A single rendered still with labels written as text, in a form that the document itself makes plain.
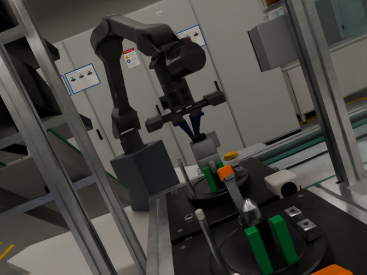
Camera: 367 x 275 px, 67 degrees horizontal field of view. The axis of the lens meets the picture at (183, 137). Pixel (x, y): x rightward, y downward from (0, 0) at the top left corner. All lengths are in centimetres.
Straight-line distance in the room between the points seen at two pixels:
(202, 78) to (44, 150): 330
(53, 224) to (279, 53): 56
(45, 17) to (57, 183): 854
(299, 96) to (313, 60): 409
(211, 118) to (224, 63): 70
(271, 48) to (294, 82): 405
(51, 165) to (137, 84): 323
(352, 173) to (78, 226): 40
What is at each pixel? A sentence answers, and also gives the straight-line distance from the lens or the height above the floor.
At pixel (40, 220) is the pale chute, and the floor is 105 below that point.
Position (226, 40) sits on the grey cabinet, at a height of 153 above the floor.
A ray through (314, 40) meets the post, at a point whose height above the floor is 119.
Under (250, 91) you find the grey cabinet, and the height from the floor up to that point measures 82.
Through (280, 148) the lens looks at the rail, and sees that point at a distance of 77.
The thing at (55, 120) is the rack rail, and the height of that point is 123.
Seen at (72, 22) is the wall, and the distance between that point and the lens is 862.
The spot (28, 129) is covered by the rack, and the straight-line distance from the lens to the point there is 37.
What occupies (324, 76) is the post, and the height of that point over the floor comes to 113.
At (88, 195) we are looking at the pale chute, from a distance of 62.
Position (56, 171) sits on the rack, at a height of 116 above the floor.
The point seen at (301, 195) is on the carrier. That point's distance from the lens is 49.
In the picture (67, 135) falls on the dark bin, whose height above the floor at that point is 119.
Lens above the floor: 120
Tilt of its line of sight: 9 degrees down
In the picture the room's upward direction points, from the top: 22 degrees counter-clockwise
